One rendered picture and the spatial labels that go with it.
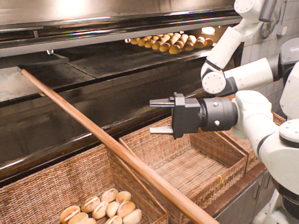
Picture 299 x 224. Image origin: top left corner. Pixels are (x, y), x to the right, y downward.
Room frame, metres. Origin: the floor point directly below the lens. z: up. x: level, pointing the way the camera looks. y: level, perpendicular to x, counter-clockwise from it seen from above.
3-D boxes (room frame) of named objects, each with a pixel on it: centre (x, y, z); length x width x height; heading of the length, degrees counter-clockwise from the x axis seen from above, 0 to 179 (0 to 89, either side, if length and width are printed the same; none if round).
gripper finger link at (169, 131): (0.56, -0.03, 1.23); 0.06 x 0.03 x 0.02; 95
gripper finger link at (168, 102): (0.56, -0.03, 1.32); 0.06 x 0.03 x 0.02; 95
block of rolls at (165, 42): (2.01, -0.14, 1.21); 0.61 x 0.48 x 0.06; 41
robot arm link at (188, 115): (0.57, -0.12, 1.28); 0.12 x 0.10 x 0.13; 95
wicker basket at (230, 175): (1.12, -0.18, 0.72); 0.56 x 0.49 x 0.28; 131
